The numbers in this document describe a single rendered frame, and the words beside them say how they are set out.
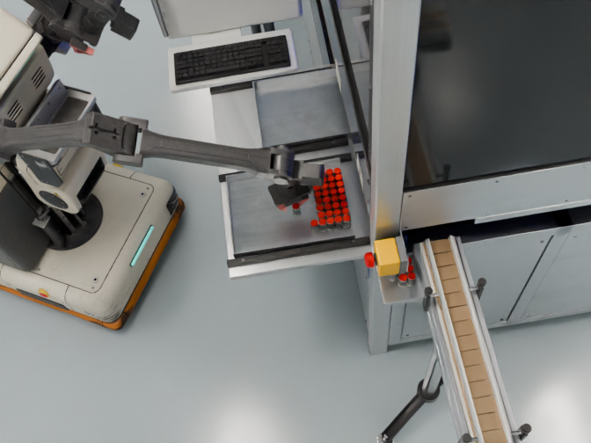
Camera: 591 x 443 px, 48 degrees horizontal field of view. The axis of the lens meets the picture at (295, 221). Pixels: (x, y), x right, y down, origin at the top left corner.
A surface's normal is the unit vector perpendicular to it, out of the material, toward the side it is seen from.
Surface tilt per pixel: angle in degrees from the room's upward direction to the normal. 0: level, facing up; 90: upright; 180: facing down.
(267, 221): 0
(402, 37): 90
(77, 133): 27
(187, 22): 90
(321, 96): 0
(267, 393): 0
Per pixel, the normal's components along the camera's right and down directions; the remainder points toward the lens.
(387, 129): 0.14, 0.86
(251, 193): -0.09, -0.47
